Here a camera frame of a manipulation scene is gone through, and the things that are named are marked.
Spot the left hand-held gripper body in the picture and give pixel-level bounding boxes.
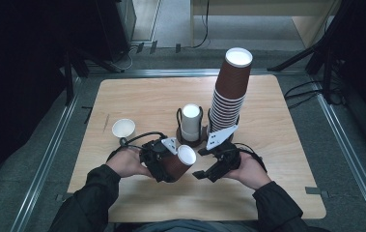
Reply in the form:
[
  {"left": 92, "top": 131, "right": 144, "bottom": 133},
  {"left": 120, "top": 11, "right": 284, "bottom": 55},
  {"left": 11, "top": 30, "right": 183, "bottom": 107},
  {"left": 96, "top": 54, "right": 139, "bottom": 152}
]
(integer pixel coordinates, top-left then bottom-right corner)
[{"left": 138, "top": 136, "right": 179, "bottom": 180}]

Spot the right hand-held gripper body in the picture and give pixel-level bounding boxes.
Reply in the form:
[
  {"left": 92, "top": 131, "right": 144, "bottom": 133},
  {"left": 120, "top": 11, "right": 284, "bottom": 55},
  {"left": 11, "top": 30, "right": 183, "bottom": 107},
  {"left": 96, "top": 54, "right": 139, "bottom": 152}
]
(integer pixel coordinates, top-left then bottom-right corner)
[{"left": 206, "top": 125, "right": 241, "bottom": 175}]

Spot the brown ribbed paper cup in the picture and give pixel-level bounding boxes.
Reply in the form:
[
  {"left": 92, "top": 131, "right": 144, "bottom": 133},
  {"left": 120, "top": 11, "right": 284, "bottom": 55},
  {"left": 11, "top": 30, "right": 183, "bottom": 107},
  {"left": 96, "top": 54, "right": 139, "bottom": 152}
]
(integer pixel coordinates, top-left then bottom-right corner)
[{"left": 162, "top": 144, "right": 198, "bottom": 182}]

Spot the stack of white cups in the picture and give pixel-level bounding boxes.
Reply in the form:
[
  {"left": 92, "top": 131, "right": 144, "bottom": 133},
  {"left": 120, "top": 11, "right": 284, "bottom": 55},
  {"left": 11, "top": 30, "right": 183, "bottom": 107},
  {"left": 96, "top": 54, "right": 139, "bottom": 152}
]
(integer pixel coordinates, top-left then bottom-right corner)
[{"left": 181, "top": 102, "right": 203, "bottom": 143}]

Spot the white paper cup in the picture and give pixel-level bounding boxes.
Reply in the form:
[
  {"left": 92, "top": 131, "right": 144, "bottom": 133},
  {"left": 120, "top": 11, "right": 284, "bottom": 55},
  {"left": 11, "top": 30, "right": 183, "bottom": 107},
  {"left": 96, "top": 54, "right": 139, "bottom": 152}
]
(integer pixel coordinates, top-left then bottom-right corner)
[{"left": 111, "top": 118, "right": 137, "bottom": 139}]

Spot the stack of brown cups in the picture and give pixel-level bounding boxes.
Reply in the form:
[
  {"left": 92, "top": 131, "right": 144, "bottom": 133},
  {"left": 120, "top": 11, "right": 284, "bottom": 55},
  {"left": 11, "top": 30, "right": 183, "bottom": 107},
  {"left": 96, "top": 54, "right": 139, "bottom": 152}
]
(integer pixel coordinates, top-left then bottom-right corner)
[{"left": 208, "top": 46, "right": 254, "bottom": 136}]

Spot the person's right hand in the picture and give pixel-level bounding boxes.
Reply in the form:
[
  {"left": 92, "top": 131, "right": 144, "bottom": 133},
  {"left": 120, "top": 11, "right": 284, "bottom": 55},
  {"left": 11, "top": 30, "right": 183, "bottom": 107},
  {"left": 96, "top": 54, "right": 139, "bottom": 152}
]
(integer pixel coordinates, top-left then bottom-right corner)
[{"left": 225, "top": 152, "right": 273, "bottom": 191}]

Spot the person's left hand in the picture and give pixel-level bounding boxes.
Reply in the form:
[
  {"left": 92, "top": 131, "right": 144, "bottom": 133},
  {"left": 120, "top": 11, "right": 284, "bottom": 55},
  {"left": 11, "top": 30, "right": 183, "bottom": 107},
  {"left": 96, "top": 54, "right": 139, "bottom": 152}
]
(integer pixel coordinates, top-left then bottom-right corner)
[{"left": 105, "top": 148, "right": 155, "bottom": 179}]

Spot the person's grey clothing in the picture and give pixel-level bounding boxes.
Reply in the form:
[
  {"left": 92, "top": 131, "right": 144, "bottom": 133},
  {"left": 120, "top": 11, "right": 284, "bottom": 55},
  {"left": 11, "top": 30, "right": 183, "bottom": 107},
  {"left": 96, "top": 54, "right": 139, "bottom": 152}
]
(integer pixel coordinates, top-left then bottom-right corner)
[{"left": 131, "top": 219, "right": 259, "bottom": 232}]

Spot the grey tape piece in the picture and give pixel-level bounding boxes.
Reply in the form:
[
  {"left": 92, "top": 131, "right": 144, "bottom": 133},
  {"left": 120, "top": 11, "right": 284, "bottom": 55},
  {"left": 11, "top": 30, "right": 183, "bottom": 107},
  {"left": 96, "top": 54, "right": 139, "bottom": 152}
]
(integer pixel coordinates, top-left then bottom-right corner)
[
  {"left": 305, "top": 186, "right": 329, "bottom": 198},
  {"left": 55, "top": 192, "right": 72, "bottom": 203}
]

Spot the black metal stand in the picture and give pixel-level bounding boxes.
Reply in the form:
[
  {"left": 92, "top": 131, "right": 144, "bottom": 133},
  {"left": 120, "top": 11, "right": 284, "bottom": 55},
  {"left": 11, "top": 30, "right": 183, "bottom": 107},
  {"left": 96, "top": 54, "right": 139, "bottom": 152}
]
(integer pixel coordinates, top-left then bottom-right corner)
[
  {"left": 62, "top": 47, "right": 124, "bottom": 107},
  {"left": 267, "top": 0, "right": 355, "bottom": 104}
]

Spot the black cabinet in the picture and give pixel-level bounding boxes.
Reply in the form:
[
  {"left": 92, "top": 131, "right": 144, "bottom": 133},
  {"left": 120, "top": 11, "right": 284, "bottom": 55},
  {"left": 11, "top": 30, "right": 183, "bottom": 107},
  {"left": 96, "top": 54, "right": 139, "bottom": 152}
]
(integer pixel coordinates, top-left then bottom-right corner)
[{"left": 95, "top": 0, "right": 137, "bottom": 62}]

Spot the light wooden desk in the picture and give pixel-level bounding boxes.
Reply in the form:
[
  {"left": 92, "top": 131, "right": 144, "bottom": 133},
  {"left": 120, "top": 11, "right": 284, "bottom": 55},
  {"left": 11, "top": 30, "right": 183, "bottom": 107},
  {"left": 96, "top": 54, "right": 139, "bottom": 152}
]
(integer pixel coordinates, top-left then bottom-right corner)
[{"left": 189, "top": 0, "right": 343, "bottom": 49}]

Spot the right hand-held gripper black cable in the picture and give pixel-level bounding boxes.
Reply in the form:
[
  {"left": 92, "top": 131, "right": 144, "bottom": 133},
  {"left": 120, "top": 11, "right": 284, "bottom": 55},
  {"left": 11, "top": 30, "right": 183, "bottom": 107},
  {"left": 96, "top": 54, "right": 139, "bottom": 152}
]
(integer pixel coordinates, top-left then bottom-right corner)
[{"left": 235, "top": 142, "right": 268, "bottom": 173}]

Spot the metal floor rail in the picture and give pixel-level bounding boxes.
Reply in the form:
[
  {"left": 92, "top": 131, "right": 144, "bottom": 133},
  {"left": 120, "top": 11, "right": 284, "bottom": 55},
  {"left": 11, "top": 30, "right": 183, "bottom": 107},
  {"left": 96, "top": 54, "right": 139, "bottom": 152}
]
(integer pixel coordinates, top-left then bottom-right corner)
[
  {"left": 312, "top": 81, "right": 366, "bottom": 232},
  {"left": 10, "top": 76, "right": 83, "bottom": 232},
  {"left": 87, "top": 68, "right": 307, "bottom": 78}
]

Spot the black floor cable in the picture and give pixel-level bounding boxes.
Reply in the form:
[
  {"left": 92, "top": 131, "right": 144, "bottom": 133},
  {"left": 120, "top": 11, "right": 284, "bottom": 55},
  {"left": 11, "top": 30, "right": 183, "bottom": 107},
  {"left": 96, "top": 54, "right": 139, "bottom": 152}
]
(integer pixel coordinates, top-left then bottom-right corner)
[
  {"left": 286, "top": 92, "right": 324, "bottom": 110},
  {"left": 283, "top": 80, "right": 324, "bottom": 99}
]

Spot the white floor cable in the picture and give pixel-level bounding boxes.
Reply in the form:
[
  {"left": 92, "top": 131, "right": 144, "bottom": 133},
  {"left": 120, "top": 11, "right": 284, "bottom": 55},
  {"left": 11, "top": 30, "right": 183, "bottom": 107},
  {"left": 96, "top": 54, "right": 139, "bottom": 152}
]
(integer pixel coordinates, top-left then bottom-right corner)
[{"left": 111, "top": 44, "right": 140, "bottom": 73}]

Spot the black hanging cable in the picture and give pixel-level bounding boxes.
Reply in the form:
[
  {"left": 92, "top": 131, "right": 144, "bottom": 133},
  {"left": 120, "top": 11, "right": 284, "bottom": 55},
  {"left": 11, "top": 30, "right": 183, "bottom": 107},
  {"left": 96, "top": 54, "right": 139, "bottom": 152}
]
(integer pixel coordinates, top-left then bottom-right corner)
[{"left": 191, "top": 0, "right": 211, "bottom": 50}]

